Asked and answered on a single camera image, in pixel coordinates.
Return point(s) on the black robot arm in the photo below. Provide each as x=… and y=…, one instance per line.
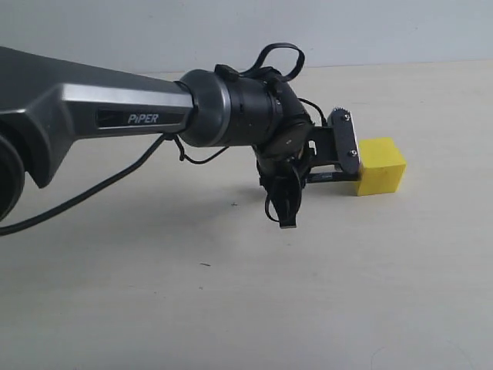
x=48, y=104

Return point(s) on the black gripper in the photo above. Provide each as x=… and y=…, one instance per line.
x=283, y=166

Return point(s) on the black and white marker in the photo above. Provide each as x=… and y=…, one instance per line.
x=330, y=177

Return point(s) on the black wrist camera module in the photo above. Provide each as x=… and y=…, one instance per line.
x=348, y=160

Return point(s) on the yellow foam cube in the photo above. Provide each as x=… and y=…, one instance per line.
x=382, y=167

